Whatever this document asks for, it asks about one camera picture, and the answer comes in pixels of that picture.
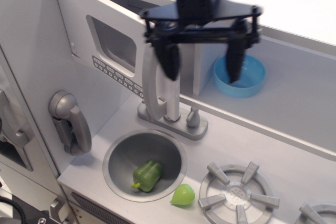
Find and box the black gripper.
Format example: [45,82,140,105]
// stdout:
[140,0,262,83]

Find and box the white microwave door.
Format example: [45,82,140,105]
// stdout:
[58,0,181,122]

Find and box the blue plastic bowl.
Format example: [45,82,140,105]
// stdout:
[213,55,266,98]

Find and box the grey toy faucet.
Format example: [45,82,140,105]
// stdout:
[153,107,208,141]

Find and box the white toy kitchen shelf unit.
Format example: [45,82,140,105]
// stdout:
[49,0,336,162]

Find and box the silver round sink basin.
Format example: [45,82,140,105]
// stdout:
[103,129,187,202]

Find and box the green toy bell pepper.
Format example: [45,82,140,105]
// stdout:
[131,159,162,193]

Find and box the light green toy pear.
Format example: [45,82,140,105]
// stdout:
[170,184,195,206]

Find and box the grey toy stove burner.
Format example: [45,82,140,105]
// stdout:
[198,162,280,223]

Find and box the dark oven vent grille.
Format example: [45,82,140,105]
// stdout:
[71,193,129,224]

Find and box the grey toy wall phone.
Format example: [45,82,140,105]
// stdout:
[48,90,92,156]

